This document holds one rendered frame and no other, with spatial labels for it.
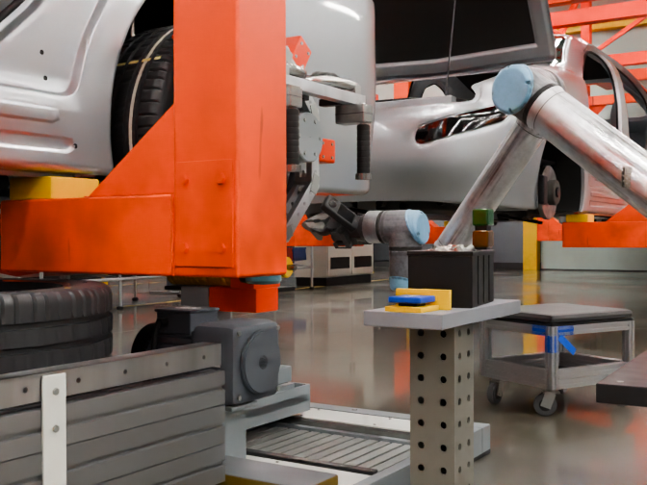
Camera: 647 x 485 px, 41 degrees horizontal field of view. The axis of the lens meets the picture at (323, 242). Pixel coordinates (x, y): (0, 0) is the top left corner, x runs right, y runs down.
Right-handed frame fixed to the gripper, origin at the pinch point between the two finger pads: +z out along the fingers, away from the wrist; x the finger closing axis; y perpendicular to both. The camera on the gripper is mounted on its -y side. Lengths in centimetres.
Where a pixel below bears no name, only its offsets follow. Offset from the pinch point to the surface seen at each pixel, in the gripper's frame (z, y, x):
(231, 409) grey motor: -21, -14, -72
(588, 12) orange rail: 157, 425, 807
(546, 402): -47, 94, 10
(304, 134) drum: -15.8, -32.2, -1.3
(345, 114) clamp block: -17.6, -25.2, 15.5
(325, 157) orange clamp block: -1.4, -7.1, 20.1
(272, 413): 1, 26, -47
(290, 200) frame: 2.9, -6.6, 2.2
